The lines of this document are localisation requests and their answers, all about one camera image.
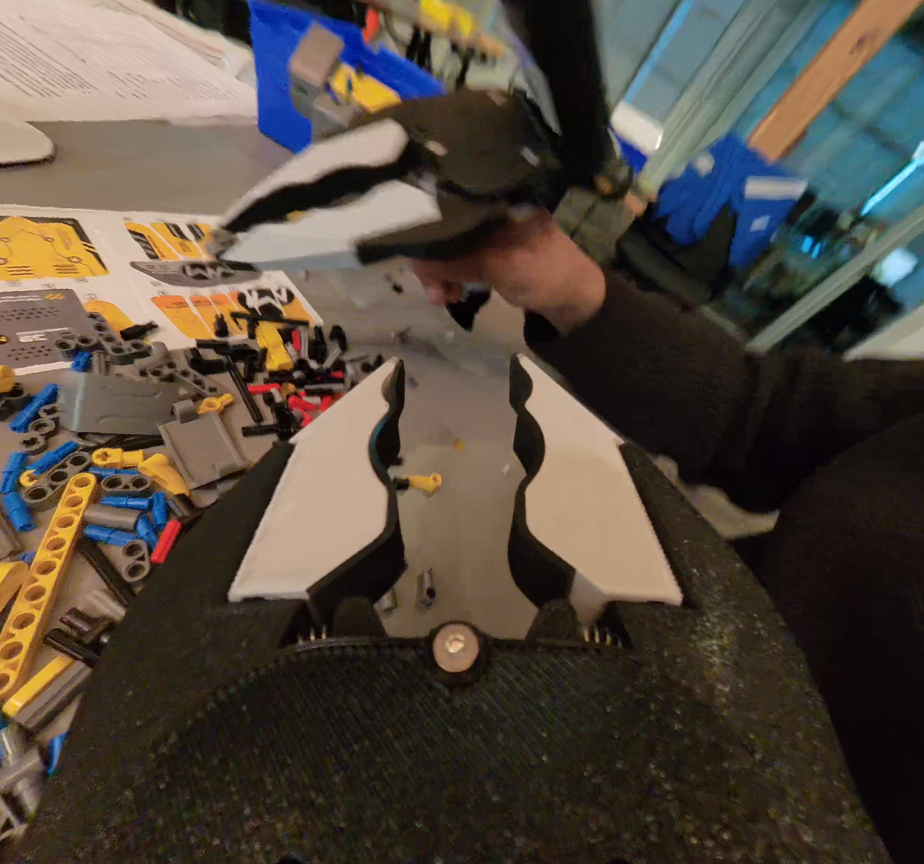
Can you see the blue striped jacket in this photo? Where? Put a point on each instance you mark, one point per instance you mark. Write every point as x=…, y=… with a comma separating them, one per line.
x=722, y=185

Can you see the black office chair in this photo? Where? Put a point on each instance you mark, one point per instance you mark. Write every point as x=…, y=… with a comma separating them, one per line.
x=671, y=257

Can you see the yellow grey sticker sheet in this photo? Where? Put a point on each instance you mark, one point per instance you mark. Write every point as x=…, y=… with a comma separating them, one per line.
x=43, y=250

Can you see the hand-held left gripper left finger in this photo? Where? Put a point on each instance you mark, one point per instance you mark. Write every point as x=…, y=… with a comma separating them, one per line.
x=310, y=517

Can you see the person's right forearm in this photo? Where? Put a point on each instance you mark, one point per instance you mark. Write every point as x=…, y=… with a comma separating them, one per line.
x=686, y=387

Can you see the white metal stand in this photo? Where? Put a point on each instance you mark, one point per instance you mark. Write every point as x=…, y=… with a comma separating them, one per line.
x=21, y=142

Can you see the yellow tapered connector piece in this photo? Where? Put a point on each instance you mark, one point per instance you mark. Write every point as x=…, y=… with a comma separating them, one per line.
x=427, y=482

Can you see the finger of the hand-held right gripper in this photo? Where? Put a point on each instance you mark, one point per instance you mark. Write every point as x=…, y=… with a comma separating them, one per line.
x=325, y=236
x=332, y=156

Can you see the blue plastic bin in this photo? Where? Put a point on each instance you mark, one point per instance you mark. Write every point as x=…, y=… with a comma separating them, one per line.
x=278, y=84

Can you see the pile of toy building pieces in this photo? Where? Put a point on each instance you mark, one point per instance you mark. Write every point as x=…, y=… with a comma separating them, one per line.
x=123, y=405

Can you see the white printed papers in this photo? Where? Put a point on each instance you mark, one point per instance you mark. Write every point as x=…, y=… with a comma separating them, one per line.
x=86, y=62

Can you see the yellow grey toy vehicle model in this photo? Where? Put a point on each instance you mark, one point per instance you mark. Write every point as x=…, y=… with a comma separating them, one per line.
x=361, y=91

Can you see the wooden beam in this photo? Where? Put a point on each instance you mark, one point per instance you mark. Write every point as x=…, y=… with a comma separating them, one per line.
x=844, y=41

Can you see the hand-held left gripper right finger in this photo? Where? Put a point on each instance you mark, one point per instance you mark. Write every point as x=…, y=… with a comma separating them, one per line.
x=599, y=517

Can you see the person's right hand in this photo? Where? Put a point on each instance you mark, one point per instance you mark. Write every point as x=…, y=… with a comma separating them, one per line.
x=534, y=272

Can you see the dark grey pin connector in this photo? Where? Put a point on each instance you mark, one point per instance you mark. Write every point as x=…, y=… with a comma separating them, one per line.
x=220, y=243
x=427, y=586

